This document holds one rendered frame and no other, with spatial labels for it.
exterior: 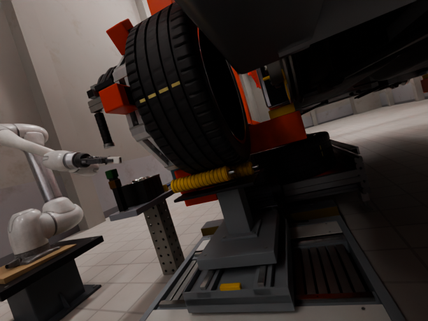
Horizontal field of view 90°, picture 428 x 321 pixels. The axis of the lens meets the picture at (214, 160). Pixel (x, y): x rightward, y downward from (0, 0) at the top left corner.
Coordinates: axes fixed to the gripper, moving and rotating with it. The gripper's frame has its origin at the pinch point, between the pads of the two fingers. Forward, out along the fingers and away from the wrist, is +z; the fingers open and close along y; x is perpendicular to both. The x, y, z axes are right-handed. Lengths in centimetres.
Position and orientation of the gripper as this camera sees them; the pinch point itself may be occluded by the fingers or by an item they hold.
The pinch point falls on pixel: (114, 160)
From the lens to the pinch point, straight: 115.2
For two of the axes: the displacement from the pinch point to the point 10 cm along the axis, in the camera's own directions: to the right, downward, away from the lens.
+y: 2.3, -1.3, 9.6
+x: 0.3, 9.9, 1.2
